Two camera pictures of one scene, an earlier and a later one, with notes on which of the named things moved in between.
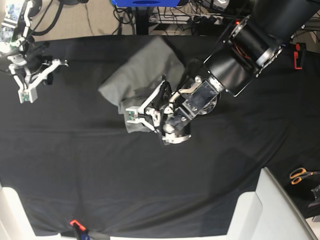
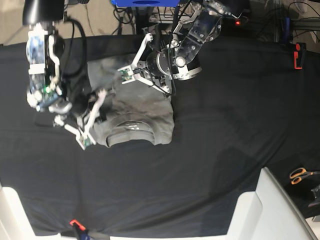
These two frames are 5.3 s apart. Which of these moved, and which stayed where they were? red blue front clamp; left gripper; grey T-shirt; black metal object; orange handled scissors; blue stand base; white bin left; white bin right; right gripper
Moved: left gripper; right gripper; grey T-shirt
Stayed: black metal object; red blue front clamp; orange handled scissors; blue stand base; white bin right; white bin left
